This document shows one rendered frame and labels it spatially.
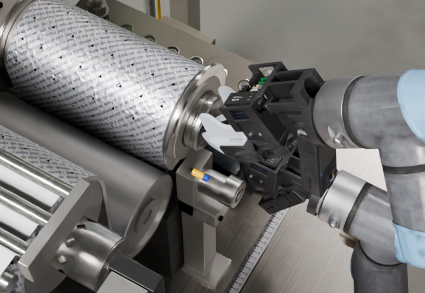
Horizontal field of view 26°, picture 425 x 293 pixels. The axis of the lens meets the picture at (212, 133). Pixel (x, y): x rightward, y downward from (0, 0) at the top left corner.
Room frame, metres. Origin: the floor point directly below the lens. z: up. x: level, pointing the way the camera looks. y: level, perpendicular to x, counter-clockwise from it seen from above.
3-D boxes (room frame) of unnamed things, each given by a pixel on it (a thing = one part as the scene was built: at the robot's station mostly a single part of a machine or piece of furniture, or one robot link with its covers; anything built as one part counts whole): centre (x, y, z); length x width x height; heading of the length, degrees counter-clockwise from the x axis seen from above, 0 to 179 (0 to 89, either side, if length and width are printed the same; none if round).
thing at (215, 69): (0.64, 0.02, 1.25); 0.15 x 0.01 x 0.15; 150
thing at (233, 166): (0.67, 0.00, 1.11); 0.09 x 0.03 x 0.06; 61
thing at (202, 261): (0.59, 0.01, 1.05); 0.06 x 0.05 x 0.31; 60
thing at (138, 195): (0.60, 0.19, 1.17); 0.26 x 0.12 x 0.12; 60
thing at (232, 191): (0.57, -0.03, 1.18); 0.04 x 0.02 x 0.04; 150
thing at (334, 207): (0.59, -0.17, 1.11); 0.08 x 0.05 x 0.08; 150
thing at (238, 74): (0.88, 0.08, 1.00); 0.40 x 0.16 x 0.06; 60
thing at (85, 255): (0.41, 0.13, 1.33); 0.06 x 0.06 x 0.06; 60
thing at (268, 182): (0.64, -0.10, 1.12); 0.12 x 0.08 x 0.09; 60
